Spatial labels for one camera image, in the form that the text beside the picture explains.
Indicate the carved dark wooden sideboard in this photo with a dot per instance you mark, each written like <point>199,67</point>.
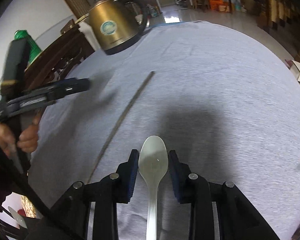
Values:
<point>58,58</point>

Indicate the person's left hand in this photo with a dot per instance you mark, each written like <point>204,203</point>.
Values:
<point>27,141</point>

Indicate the grey blue-edged table cloth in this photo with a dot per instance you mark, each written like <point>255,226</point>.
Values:
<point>226,104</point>

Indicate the dark metal chopstick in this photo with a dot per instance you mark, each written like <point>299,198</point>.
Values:
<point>119,123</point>

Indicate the brass electric kettle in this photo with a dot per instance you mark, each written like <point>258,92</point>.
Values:
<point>114,25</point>

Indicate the orange boxes under table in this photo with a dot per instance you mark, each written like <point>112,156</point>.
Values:
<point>219,5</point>

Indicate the silver metal spoon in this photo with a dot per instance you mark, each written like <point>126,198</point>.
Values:
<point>153,165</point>

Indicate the small white wooden stool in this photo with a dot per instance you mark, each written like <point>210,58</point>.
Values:
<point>295,69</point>

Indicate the wooden chair behind sideboard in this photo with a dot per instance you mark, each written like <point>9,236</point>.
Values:
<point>70,24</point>

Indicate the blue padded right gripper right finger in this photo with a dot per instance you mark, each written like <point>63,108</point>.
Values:
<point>179,173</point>

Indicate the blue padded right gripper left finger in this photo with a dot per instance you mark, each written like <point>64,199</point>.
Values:
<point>127,172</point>

